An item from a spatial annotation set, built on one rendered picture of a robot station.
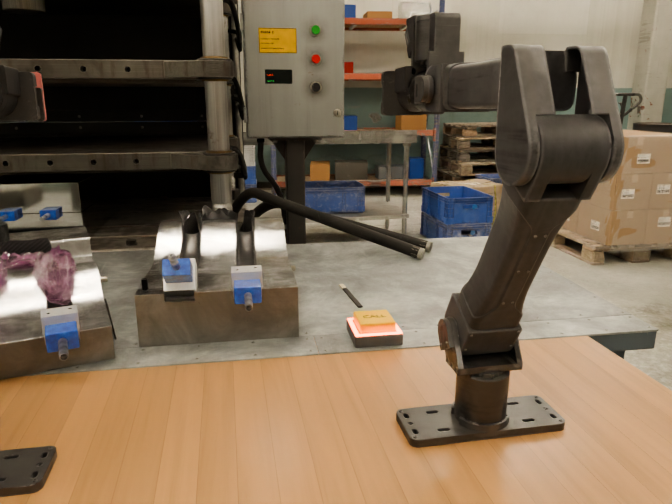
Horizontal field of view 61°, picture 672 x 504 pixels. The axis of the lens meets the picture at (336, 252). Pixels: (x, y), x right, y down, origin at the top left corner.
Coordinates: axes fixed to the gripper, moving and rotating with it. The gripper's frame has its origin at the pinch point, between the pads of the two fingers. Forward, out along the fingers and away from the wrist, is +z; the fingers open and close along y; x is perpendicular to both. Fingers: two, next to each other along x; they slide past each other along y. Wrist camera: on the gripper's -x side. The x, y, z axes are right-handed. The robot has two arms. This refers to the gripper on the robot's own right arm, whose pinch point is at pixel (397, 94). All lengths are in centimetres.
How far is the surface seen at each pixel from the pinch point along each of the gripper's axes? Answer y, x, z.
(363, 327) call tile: 8.9, 36.8, -12.7
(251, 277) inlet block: 26.3, 29.0, -6.6
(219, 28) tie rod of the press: 29, -19, 66
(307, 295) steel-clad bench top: 14.4, 39.3, 13.0
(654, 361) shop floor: -163, 117, 116
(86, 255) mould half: 59, 32, 26
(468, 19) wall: -284, -110, 630
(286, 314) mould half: 20.8, 35.6, -7.4
